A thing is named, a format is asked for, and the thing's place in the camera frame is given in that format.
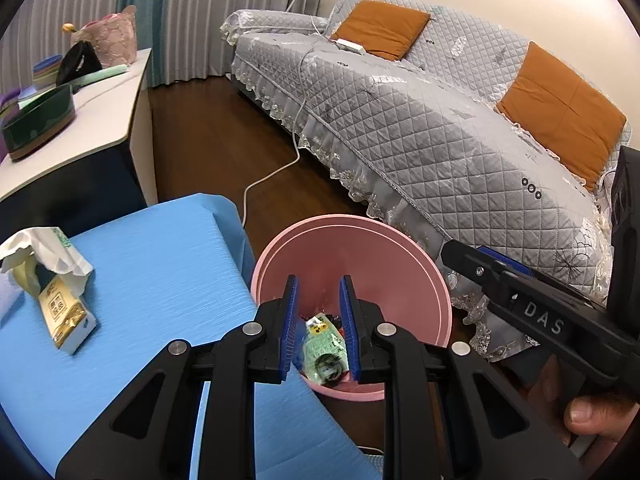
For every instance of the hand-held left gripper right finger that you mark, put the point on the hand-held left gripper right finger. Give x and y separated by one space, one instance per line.
347 330

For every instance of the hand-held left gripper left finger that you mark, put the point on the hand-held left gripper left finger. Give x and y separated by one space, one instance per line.
290 325

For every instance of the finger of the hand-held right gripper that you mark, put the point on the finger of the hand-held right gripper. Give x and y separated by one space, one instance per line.
530 272
540 320

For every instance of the green printed packet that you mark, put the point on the green printed packet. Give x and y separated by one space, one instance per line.
325 347

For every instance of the pink waste bin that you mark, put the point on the pink waste bin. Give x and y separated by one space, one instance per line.
350 250

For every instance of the person's right hand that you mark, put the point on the person's right hand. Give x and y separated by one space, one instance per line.
590 417

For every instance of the orange cushion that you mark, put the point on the orange cushion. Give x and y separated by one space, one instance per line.
380 27
560 110

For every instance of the grey quilted sofa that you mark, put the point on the grey quilted sofa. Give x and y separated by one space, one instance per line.
400 125

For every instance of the yellow tissue pack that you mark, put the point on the yellow tissue pack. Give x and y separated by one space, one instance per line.
55 290

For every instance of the white power strip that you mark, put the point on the white power strip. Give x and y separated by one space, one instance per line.
348 46

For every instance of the white-topped coffee table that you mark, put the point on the white-topped coffee table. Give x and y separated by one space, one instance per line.
75 125

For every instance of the mint green flat lid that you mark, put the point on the mint green flat lid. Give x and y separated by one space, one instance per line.
107 72

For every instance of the dark green round tin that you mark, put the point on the dark green round tin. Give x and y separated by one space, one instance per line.
40 125

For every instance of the black round container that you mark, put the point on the black round container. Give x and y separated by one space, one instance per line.
77 65

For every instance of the pink lace basket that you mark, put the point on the pink lace basket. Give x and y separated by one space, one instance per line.
112 35

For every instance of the stack of coloured bowls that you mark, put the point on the stack of coloured bowls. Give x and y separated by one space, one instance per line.
47 70

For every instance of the yellow artificial flower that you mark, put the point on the yellow artificial flower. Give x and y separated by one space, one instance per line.
68 28

